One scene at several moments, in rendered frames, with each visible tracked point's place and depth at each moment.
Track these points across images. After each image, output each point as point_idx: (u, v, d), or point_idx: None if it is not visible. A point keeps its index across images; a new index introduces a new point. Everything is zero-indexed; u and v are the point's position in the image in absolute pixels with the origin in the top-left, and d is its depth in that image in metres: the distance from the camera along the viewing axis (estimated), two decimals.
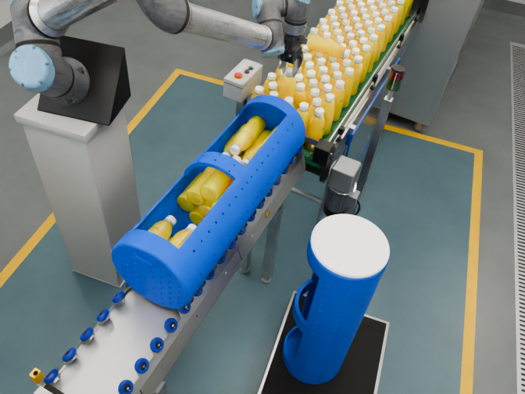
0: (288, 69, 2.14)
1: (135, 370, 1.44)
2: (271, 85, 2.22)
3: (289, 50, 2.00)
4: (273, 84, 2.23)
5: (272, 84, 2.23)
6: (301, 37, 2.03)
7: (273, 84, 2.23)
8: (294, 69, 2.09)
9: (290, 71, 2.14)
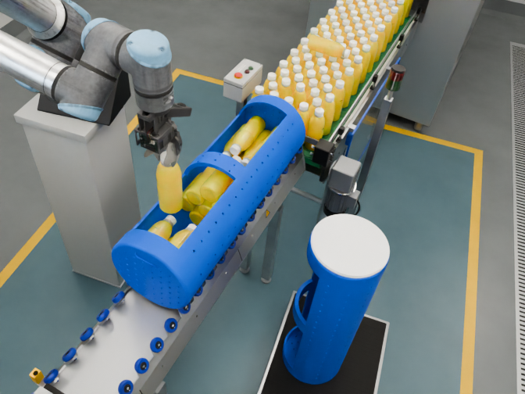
0: (164, 155, 1.34)
1: (135, 370, 1.44)
2: (271, 85, 2.22)
3: (149, 134, 1.20)
4: (273, 84, 2.23)
5: (272, 84, 2.23)
6: (172, 110, 1.23)
7: (273, 84, 2.23)
8: (169, 158, 1.29)
9: None
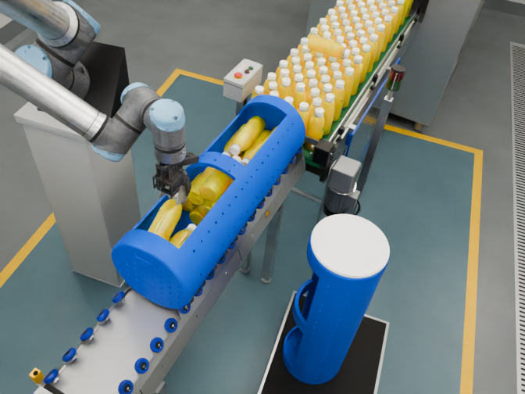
0: (178, 192, 1.61)
1: (135, 370, 1.44)
2: (271, 85, 2.22)
3: (165, 180, 1.45)
4: (273, 84, 2.23)
5: (272, 84, 2.23)
6: (183, 160, 1.48)
7: (273, 84, 2.23)
8: (180, 198, 1.55)
9: None
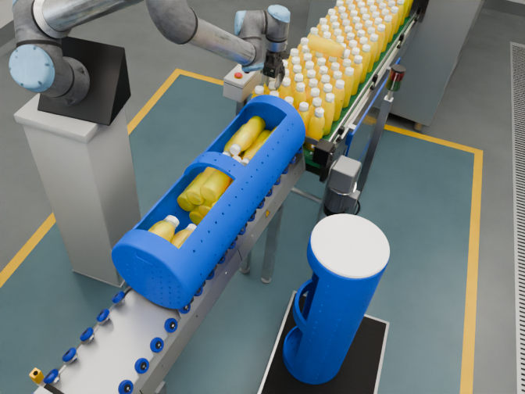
0: (173, 218, 1.64)
1: (135, 370, 1.44)
2: (271, 85, 2.22)
3: (271, 66, 2.09)
4: (273, 84, 2.23)
5: (272, 84, 2.23)
6: (282, 52, 2.12)
7: (273, 84, 2.23)
8: (277, 83, 2.18)
9: (175, 218, 1.63)
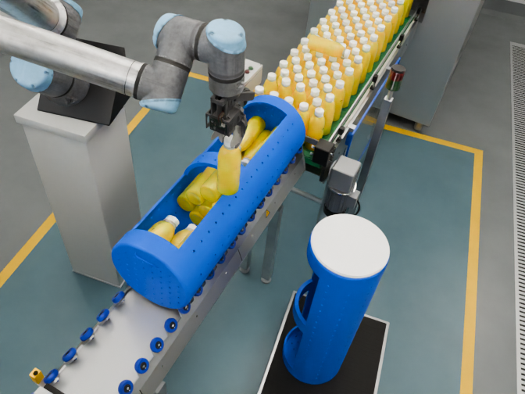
0: (173, 218, 1.64)
1: (135, 370, 1.44)
2: (227, 141, 1.41)
3: (220, 117, 1.28)
4: (231, 140, 1.42)
5: (229, 138, 1.42)
6: (240, 94, 1.30)
7: (231, 140, 1.42)
8: (235, 140, 1.37)
9: (175, 218, 1.63)
